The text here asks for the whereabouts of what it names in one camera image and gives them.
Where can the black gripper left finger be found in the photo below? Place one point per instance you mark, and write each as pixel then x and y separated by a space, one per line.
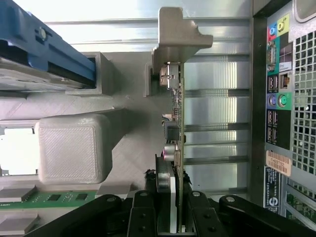
pixel 144 212

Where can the grey printed parts rack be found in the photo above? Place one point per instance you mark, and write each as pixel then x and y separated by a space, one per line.
pixel 69 148

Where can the open grey PC case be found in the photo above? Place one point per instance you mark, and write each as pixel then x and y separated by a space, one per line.
pixel 303 98

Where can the silver CPU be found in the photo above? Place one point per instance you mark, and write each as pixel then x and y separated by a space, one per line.
pixel 17 150

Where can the green RAM stick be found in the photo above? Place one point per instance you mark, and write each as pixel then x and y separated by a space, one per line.
pixel 49 198

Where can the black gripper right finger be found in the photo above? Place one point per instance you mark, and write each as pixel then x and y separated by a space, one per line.
pixel 201 212

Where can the hard disk with blue carrier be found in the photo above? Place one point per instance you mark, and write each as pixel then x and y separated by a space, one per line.
pixel 37 49

